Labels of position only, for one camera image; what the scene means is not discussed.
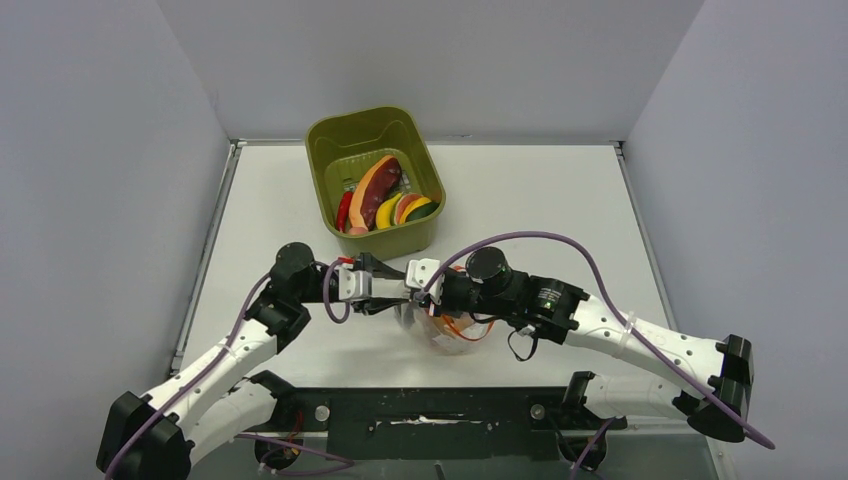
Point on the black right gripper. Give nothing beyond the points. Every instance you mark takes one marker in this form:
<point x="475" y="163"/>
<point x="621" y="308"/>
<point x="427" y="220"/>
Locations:
<point x="444" y="307"/>

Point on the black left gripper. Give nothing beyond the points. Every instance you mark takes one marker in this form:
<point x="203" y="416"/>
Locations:
<point x="377" y="301"/>

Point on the clear zip bag orange zipper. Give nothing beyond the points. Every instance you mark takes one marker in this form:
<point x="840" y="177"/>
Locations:
<point x="443" y="334"/>

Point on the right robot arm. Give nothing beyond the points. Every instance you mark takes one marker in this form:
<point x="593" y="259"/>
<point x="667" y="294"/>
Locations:
<point x="706" y="382"/>

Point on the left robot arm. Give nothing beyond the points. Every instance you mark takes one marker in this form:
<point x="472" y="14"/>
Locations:
<point x="163" y="433"/>

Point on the yellow banana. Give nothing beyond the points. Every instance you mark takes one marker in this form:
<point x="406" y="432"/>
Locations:
<point x="385" y="214"/>

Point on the short red chili pepper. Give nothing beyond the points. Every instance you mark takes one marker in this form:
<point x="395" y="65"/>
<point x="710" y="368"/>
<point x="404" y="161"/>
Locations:
<point x="343" y="211"/>

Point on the dark green avocado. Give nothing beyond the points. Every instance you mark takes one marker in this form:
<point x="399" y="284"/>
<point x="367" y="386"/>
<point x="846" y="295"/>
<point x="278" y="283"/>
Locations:
<point x="423" y="212"/>

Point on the watermelon slice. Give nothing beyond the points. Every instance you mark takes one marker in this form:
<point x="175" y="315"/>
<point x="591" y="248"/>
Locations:
<point x="401" y="206"/>

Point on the olive green plastic basket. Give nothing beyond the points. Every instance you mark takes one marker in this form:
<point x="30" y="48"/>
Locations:
<point x="341" y="148"/>

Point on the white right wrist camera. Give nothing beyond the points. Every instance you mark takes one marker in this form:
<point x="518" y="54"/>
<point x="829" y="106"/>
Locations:
<point x="423" y="275"/>

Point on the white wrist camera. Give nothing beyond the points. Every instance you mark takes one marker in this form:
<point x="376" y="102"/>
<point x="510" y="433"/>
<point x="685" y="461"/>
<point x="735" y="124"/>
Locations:
<point x="423" y="275"/>
<point x="354" y="285"/>

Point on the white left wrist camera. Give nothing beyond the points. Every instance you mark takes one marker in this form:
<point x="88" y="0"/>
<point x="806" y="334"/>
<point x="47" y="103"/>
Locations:
<point x="354" y="285"/>

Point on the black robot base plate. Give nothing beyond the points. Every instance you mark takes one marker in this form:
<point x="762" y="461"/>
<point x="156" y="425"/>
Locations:
<point x="465" y="423"/>

